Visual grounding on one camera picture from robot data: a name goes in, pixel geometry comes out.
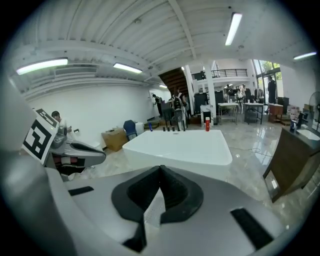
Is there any wooden staircase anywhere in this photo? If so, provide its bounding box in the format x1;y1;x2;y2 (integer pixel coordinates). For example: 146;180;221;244
158;66;190;96

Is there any white bathtub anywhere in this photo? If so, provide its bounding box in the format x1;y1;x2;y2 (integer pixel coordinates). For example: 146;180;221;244
122;129;234;181

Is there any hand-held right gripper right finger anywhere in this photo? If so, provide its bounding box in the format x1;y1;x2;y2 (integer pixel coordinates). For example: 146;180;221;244
159;164;205;225

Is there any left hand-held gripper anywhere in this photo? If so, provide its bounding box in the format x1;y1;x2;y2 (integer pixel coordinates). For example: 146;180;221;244
21;107;107;182

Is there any long ceiling light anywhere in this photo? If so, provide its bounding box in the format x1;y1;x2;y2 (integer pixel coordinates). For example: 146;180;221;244
15;57;69;76
224;12;243;47
112;62;143;75
292;51;318;61

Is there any white sink basin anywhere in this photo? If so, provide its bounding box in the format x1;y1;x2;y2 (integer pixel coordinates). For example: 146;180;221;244
295;129;320;142

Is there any wooden vanity cabinet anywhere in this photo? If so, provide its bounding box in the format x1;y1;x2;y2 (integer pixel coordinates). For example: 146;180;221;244
262;126;320;204

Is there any white column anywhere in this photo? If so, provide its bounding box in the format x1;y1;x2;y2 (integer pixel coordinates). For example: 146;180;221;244
203;59;217;124

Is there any blue chair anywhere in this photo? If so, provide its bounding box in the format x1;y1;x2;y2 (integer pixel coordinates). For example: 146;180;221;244
122;119;139;141

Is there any black faucet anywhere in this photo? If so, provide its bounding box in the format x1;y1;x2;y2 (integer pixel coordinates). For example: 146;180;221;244
289;112;310;134

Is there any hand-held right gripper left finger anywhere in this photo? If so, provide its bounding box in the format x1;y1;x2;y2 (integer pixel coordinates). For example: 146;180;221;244
111;164;161;253

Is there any standing fan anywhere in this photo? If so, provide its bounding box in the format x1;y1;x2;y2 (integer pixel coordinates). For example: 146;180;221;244
308;90;320;133

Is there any black balcony railing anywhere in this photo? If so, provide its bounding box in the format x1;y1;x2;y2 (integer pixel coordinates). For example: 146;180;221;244
190;68;249;81

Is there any cardboard box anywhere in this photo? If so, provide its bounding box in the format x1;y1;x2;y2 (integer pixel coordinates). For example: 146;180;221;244
100;127;129;153

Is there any metal table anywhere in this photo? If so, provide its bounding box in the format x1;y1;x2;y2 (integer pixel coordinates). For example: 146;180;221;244
243;102;265;125
217;102;240;126

